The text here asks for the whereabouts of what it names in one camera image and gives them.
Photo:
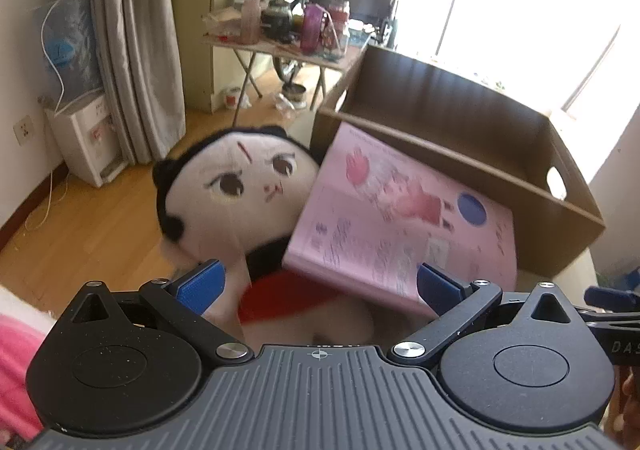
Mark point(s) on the white bed sheet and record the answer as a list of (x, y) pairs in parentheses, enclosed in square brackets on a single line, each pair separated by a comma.
[(20, 302)]

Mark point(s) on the grey curtain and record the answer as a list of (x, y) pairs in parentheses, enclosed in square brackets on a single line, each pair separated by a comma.
[(135, 29)]

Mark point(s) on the white water dispenser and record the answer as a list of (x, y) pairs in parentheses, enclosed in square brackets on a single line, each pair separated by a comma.
[(85, 139)]

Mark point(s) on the clear glass jar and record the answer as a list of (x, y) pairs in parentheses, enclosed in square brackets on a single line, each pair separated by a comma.
[(336, 42)]

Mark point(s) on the red thermos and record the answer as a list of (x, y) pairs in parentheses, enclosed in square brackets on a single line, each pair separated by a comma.
[(339, 12)]

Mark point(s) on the brown cardboard box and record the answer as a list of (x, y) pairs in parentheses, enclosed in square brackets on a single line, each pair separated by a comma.
[(440, 89)]

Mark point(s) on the metal bowl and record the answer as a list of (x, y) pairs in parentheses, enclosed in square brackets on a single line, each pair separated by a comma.
[(295, 94)]

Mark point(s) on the folding table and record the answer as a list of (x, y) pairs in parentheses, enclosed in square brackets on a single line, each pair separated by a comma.
[(280, 52)]

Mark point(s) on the beige food box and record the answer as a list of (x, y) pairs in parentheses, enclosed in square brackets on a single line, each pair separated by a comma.
[(222, 22)]

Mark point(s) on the pink bottle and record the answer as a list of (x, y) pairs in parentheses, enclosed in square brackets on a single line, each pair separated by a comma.
[(251, 22)]

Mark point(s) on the white wall socket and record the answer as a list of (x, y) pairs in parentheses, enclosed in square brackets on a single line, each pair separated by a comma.
[(23, 129)]

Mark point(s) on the person's right hand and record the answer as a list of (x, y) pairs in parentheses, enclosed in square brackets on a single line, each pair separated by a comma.
[(632, 390)]

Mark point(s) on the blue tray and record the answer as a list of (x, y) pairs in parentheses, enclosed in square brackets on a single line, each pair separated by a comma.
[(361, 34)]

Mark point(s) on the plush doll with red skirt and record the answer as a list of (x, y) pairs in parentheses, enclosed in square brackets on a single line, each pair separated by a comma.
[(240, 180)]

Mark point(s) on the purple bottle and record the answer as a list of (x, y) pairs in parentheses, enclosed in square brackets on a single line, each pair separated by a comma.
[(311, 29)]

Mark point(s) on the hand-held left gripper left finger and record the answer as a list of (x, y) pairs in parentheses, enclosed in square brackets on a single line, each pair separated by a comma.
[(200, 287)]

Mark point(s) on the pink blanket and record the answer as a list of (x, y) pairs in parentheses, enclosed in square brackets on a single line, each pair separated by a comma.
[(20, 365)]

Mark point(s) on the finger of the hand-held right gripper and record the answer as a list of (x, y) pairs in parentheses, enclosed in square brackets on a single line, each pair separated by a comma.
[(610, 299)]

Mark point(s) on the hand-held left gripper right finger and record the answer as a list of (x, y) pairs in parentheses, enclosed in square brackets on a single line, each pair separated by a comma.
[(435, 287)]

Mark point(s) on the pink book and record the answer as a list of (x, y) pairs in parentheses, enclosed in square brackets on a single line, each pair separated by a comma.
[(350, 240)]

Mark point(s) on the dark glass teapot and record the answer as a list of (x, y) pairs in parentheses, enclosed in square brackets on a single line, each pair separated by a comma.
[(276, 19)]

